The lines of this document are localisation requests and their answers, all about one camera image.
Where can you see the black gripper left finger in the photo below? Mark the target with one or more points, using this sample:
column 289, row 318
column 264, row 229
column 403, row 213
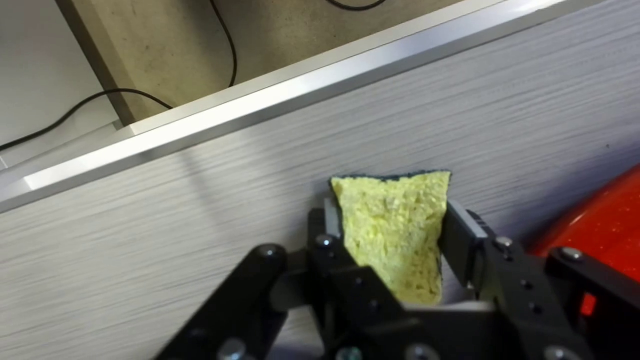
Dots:
column 327, row 252

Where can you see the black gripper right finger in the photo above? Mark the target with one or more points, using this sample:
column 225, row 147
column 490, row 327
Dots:
column 466, row 246

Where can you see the yellow sponge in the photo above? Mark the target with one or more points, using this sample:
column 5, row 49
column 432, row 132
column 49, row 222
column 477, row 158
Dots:
column 396, row 226

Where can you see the red plate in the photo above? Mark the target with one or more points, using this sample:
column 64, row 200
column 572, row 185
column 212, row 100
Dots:
column 601, row 226

